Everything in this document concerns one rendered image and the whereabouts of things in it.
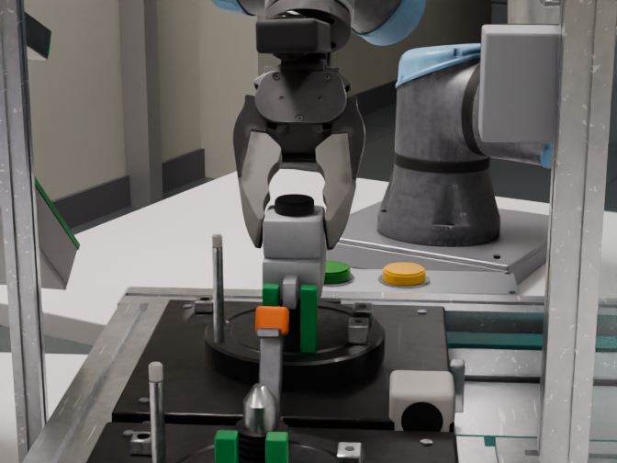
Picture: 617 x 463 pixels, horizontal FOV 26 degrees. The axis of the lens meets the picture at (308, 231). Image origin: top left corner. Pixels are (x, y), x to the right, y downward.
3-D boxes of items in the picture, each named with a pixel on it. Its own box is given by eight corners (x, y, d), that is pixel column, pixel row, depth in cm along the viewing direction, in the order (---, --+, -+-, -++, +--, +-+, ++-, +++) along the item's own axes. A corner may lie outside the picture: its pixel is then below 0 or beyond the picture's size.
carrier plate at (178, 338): (169, 320, 117) (168, 297, 117) (443, 327, 116) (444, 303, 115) (111, 437, 94) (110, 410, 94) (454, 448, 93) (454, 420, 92)
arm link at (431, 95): (428, 140, 171) (433, 33, 168) (520, 154, 163) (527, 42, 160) (373, 152, 162) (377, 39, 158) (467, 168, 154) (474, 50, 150)
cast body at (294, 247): (270, 272, 106) (269, 186, 104) (325, 274, 106) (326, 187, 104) (259, 309, 98) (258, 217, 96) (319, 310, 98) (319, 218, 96)
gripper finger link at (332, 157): (368, 265, 105) (348, 163, 109) (367, 235, 100) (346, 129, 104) (329, 273, 105) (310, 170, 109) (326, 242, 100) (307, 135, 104)
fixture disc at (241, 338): (218, 320, 112) (217, 297, 111) (386, 323, 111) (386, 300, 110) (192, 386, 98) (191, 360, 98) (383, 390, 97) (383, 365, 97)
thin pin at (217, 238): (215, 339, 102) (212, 231, 99) (225, 339, 102) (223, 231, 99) (213, 343, 101) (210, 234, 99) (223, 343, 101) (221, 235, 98)
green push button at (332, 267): (308, 279, 127) (308, 259, 127) (351, 280, 127) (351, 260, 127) (306, 293, 124) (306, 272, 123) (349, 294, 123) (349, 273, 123)
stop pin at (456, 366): (447, 405, 105) (448, 358, 104) (462, 406, 105) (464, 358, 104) (447, 412, 104) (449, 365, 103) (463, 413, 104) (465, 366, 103)
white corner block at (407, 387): (388, 419, 97) (389, 367, 96) (452, 421, 97) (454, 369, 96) (388, 447, 93) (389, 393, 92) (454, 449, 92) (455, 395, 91)
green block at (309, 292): (301, 347, 100) (301, 284, 99) (317, 347, 100) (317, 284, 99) (300, 353, 99) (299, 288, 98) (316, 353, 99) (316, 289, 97)
